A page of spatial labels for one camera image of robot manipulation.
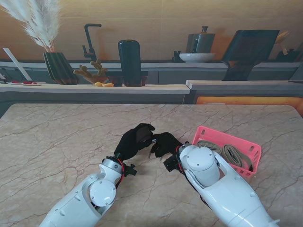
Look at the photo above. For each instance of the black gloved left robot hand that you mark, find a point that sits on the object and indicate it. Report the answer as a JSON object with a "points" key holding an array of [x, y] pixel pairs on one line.
{"points": [[129, 144]]}

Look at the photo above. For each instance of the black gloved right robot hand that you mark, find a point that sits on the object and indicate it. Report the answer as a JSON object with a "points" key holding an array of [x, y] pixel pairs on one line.
{"points": [[166, 144]]}

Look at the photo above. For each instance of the dark brown woven belt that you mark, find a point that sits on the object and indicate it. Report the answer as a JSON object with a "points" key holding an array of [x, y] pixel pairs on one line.
{"points": [[143, 134]]}

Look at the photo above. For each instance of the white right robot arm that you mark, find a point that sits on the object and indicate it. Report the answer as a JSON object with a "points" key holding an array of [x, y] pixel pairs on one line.
{"points": [[217, 186]]}

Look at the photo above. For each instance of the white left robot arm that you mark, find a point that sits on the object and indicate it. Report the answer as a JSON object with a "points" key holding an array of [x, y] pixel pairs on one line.
{"points": [[78, 203]]}

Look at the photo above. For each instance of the pink plastic storage basket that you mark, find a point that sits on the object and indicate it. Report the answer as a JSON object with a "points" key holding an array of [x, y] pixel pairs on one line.
{"points": [[213, 133]]}

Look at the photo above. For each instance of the grey kitchen counter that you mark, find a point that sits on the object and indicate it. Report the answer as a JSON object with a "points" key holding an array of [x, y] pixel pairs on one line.
{"points": [[94, 94]]}

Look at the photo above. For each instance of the orange fruit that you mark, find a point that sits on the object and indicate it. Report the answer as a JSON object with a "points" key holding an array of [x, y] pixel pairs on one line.
{"points": [[107, 85]]}

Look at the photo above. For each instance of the yellow and tan toy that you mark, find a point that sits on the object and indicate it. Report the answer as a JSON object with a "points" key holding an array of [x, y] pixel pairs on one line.
{"points": [[98, 84]]}

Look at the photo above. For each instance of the dark blue rounded container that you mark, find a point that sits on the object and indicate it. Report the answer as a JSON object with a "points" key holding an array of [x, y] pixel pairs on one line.
{"points": [[129, 61]]}

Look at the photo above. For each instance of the yellow brown cactus plant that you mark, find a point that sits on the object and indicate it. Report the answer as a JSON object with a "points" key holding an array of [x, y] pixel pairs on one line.
{"points": [[82, 71]]}

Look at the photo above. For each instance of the small black holder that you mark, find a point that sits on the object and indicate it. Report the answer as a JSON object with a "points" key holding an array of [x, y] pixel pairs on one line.
{"points": [[176, 56]]}

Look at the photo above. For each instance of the white ceramic bowl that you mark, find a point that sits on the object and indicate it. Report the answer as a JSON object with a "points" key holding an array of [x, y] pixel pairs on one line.
{"points": [[197, 57]]}

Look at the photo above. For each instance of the dark ribbed vase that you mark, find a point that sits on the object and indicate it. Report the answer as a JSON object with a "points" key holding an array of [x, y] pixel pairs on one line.
{"points": [[59, 68]]}

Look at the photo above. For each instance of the grey lidded jar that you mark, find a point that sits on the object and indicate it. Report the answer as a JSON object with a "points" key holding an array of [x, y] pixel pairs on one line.
{"points": [[201, 42]]}

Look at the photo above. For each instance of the black kitchen faucet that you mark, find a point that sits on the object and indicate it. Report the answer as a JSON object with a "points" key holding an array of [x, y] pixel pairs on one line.
{"points": [[88, 37]]}

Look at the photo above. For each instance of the plate with red slices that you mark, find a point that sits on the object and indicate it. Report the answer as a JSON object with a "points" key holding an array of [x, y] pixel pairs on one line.
{"points": [[27, 82]]}

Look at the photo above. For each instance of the dark angled range hood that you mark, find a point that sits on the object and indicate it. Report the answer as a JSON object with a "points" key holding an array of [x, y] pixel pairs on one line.
{"points": [[249, 47]]}

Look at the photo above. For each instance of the white leaning board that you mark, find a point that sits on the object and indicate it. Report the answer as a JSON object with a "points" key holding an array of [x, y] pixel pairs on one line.
{"points": [[16, 63]]}

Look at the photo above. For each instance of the white pampas grass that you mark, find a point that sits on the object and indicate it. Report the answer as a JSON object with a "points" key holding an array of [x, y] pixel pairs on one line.
{"points": [[40, 30]]}

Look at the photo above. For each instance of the dark utensil holder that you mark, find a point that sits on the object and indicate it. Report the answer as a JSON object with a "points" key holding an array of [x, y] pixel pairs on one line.
{"points": [[289, 56]]}

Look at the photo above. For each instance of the yellow kitchen utensil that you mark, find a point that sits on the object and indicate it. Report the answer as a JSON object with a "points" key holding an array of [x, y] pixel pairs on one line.
{"points": [[282, 37]]}

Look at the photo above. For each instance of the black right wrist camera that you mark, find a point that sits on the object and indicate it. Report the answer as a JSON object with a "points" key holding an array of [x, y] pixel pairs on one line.
{"points": [[171, 163]]}

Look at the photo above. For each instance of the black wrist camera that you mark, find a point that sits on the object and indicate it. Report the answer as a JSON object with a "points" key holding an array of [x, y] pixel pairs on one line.
{"points": [[171, 163], [130, 169]]}

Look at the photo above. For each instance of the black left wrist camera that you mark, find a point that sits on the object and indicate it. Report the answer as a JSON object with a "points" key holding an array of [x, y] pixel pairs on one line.
{"points": [[130, 169]]}

